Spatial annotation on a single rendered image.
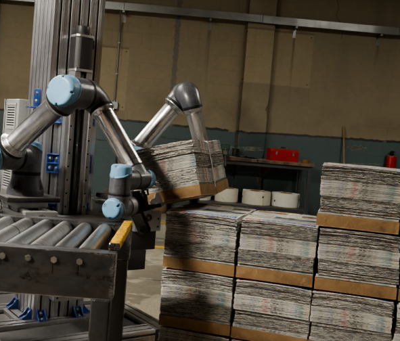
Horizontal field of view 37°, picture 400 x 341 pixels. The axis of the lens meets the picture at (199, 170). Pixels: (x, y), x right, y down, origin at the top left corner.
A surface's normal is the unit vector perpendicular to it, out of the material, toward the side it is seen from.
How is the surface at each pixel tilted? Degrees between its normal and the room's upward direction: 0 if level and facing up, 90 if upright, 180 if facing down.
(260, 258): 90
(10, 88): 90
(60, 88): 85
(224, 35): 90
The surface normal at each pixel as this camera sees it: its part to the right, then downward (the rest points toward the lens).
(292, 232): -0.28, 0.03
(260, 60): 0.04, 0.06
